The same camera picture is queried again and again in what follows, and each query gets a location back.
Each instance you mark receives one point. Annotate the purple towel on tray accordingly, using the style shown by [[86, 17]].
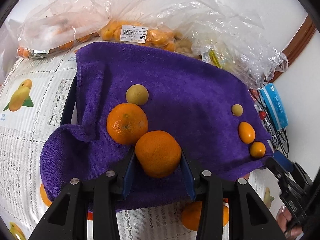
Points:
[[188, 98]]

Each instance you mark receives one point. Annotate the oval orange kumquat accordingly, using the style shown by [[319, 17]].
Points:
[[246, 132]]

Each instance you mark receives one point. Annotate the blue tissue box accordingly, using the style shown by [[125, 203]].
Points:
[[273, 103]]

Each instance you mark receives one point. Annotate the white plastic bag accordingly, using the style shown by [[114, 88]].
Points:
[[8, 49]]

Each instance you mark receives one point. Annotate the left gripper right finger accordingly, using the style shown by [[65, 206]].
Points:
[[249, 218]]

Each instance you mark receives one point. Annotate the clear bag of kumquats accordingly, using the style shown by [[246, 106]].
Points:
[[173, 24]]

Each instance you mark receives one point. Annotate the larger tan longan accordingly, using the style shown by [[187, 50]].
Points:
[[137, 94]]

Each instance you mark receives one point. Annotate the clear bag yellow fruit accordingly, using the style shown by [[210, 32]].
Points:
[[245, 54]]

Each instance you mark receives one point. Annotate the brown door frame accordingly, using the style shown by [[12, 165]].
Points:
[[300, 40]]

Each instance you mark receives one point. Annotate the person's right hand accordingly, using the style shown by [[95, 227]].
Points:
[[283, 217]]

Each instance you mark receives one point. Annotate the large orange mandarin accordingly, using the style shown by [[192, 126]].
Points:
[[126, 123]]

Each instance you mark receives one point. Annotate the clear bag with tomatoes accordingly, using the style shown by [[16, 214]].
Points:
[[59, 25]]

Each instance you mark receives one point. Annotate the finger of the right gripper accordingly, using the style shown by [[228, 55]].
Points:
[[278, 171], [288, 166]]

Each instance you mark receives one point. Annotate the round orange kumquat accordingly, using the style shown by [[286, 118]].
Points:
[[257, 149]]

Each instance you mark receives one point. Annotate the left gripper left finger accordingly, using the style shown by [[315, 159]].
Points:
[[66, 218]]

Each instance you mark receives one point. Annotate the fruit print tablecloth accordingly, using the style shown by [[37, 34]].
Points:
[[37, 98]]

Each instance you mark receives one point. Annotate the small tan longan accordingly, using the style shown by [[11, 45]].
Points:
[[237, 110]]

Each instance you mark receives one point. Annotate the red cherry tomato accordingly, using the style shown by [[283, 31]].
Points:
[[262, 115]]

